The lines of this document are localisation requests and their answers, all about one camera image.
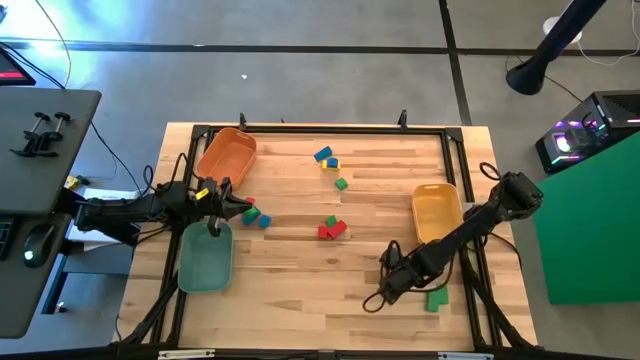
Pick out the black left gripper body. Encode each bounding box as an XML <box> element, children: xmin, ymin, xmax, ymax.
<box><xmin>197</xmin><ymin>177</ymin><xmax>237</xmax><ymax>239</ymax></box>

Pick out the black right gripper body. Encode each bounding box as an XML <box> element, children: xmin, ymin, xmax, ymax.
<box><xmin>385</xmin><ymin>241</ymin><xmax>451</xmax><ymax>292</ymax></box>

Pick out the red rectangular block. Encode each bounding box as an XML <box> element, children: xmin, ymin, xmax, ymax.
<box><xmin>326</xmin><ymin>219</ymin><xmax>349</xmax><ymax>240</ymax></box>

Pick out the flat green rectangular block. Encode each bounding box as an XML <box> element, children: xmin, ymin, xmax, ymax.
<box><xmin>425</xmin><ymin>284</ymin><xmax>450</xmax><ymax>314</ymax></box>

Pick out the orange plastic bin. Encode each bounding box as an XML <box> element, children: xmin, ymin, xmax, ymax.
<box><xmin>194</xmin><ymin>126</ymin><xmax>259</xmax><ymax>191</ymax></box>

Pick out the teal plastic bin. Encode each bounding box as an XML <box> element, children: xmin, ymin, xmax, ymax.
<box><xmin>177</xmin><ymin>221</ymin><xmax>235</xmax><ymax>295</ymax></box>

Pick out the yellow plastic bin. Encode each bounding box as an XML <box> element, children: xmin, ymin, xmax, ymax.
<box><xmin>411</xmin><ymin>182</ymin><xmax>465</xmax><ymax>245</ymax></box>

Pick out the white printed paper sheet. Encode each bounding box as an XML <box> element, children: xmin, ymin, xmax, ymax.
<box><xmin>67</xmin><ymin>188</ymin><xmax>141</xmax><ymax>251</ymax></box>

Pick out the dark grey desk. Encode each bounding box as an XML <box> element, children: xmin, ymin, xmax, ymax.
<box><xmin>0</xmin><ymin>87</ymin><xmax>103</xmax><ymax>340</ymax></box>

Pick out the black screw clamp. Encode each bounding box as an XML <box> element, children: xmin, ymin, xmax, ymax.
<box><xmin>9</xmin><ymin>111</ymin><xmax>51</xmax><ymax>157</ymax></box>
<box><xmin>30</xmin><ymin>110</ymin><xmax>73</xmax><ymax>159</ymax></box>

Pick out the green board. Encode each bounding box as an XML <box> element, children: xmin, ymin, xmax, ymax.
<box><xmin>532</xmin><ymin>130</ymin><xmax>640</xmax><ymax>306</ymax></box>

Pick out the black computer mouse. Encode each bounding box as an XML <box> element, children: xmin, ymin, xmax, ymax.
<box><xmin>22</xmin><ymin>223</ymin><xmax>56</xmax><ymax>269</ymax></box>

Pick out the black keyboard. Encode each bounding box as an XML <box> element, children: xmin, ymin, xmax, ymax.
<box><xmin>0</xmin><ymin>217</ymin><xmax>15</xmax><ymax>261</ymax></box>

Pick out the black monitor screen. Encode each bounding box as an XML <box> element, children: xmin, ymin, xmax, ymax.
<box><xmin>0</xmin><ymin>44</ymin><xmax>37</xmax><ymax>87</ymax></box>

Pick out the black lit desktop computer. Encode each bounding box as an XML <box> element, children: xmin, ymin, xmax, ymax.
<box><xmin>534</xmin><ymin>89</ymin><xmax>640</xmax><ymax>175</ymax></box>

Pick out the black pole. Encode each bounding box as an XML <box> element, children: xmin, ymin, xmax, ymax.
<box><xmin>505</xmin><ymin>0</ymin><xmax>609</xmax><ymax>96</ymax></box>

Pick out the white round base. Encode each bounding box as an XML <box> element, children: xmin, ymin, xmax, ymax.
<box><xmin>542</xmin><ymin>15</ymin><xmax>584</xmax><ymax>45</ymax></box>

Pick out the white metal bracket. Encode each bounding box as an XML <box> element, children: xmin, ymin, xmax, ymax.
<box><xmin>158</xmin><ymin>348</ymin><xmax>216</xmax><ymax>360</ymax></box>
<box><xmin>437</xmin><ymin>351</ymin><xmax>495</xmax><ymax>360</ymax></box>

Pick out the black aluminium table frame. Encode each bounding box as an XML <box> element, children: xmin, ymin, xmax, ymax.
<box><xmin>119</xmin><ymin>122</ymin><xmax>539</xmax><ymax>360</ymax></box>

